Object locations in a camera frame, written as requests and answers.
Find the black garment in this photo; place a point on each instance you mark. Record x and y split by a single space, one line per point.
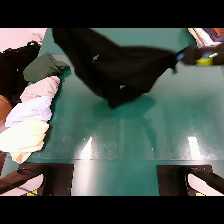
16 71
116 66

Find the lavender garment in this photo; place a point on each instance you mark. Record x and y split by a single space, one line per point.
30 111

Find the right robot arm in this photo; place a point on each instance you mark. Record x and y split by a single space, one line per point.
173 180

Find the dark green garment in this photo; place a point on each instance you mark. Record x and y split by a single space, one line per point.
41 68

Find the heap of clothes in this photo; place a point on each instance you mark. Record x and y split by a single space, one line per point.
205 36

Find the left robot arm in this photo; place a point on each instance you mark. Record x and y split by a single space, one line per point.
55 178

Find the beige garment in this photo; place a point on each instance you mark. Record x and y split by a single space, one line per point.
40 89

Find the cream garment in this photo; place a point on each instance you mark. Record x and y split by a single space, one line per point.
23 136

